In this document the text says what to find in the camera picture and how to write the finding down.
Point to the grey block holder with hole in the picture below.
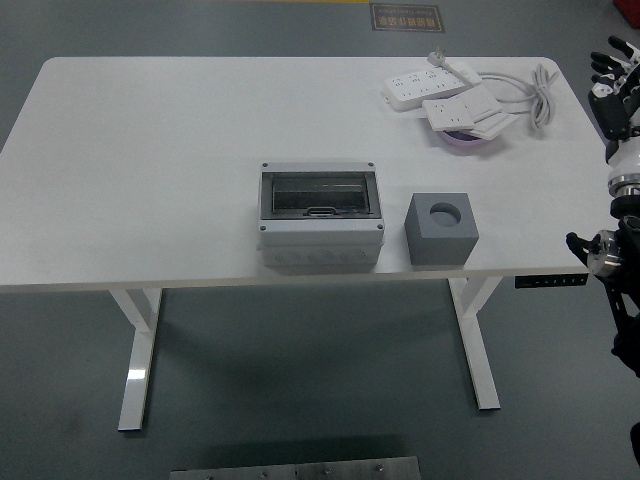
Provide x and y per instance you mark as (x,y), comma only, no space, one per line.
(442,247)

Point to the red object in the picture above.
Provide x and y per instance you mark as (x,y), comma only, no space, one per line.
(627,6)

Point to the grey metal plate with screws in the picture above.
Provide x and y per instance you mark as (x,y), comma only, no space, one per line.
(295,471)

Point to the purple round dish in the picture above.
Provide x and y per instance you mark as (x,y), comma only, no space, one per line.
(465,140)

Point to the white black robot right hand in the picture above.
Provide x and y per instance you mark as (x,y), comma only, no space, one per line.
(625,150)

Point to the long white power strip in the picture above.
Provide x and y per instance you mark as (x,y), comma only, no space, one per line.
(420,85)

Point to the grey plastic electrical box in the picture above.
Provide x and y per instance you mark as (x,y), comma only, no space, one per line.
(320,235)

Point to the white table leg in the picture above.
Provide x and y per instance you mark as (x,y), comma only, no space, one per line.
(137,360)
(480,350)

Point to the black table control panel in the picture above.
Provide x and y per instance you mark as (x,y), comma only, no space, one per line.
(550,281)

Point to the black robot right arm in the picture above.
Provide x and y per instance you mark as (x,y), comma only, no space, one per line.
(625,235)

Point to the short white power strip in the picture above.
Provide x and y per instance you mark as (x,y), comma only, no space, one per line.
(450,114)

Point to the brown floor sign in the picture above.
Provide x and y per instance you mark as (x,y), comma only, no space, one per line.
(407,17)

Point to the transparent hinged box lid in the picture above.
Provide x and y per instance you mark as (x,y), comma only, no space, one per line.
(320,197)

